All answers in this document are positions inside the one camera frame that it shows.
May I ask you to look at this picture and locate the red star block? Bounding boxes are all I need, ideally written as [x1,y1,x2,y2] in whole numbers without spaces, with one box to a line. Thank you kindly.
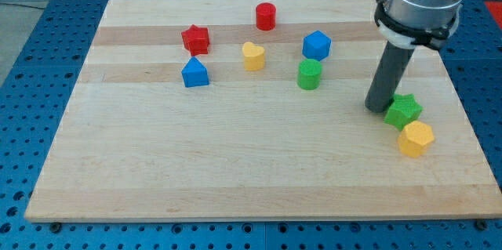
[181,24,210,56]

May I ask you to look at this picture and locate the red cylinder block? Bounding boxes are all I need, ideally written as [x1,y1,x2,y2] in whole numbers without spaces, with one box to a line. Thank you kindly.
[255,2,276,31]

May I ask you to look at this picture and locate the green star block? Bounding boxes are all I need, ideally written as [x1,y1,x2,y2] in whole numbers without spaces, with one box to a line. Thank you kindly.
[384,94,423,131]

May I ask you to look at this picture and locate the blue hexagon block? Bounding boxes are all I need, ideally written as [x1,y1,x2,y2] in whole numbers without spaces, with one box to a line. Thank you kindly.
[302,31,332,61]

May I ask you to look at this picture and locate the green cylinder block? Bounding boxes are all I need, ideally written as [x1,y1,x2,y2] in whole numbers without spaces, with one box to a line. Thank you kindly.
[296,59,322,90]

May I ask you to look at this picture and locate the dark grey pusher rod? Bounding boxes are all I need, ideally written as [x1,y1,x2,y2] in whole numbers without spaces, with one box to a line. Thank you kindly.
[365,42,414,113]

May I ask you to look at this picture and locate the blue triangle block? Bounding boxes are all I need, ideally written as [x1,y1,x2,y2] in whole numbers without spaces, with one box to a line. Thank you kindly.
[181,56,209,88]

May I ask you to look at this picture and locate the yellow heart block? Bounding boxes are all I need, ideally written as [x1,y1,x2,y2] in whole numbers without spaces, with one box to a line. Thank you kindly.
[242,42,265,71]

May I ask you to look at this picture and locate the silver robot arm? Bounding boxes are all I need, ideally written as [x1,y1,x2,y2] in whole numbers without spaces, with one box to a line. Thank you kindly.
[374,0,463,50]

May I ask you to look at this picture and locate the yellow hexagon block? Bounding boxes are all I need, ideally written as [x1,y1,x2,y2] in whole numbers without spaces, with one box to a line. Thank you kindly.
[397,121,435,158]

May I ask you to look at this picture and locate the light wooden board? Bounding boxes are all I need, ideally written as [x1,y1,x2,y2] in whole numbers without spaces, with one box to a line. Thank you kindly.
[25,0,501,223]

